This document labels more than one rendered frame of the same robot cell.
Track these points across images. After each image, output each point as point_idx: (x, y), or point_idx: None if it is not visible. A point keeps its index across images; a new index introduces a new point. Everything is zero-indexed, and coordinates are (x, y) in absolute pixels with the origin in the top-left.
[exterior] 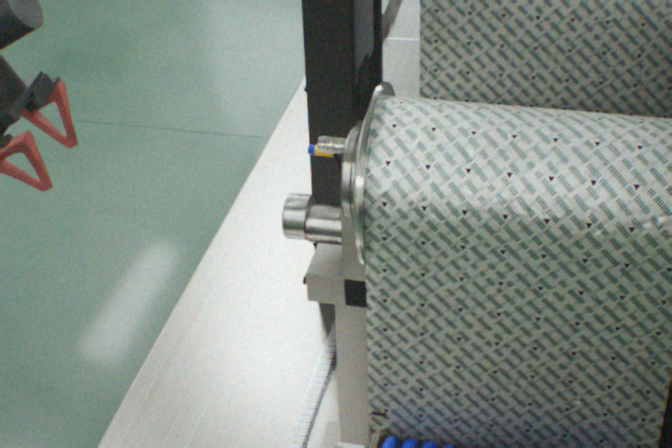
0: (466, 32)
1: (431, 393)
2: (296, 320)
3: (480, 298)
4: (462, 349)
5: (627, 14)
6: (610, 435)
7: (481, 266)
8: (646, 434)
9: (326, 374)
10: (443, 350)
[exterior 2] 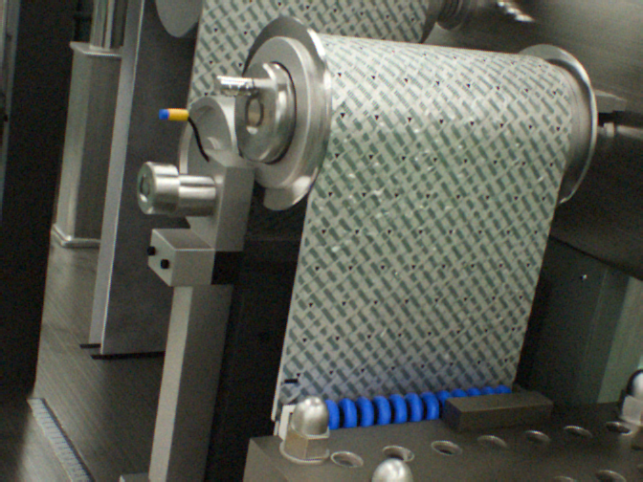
0: (244, 21)
1: (345, 340)
2: None
3: (408, 215)
4: (383, 279)
5: (377, 6)
6: (486, 353)
7: (415, 178)
8: (513, 345)
9: (68, 445)
10: (365, 284)
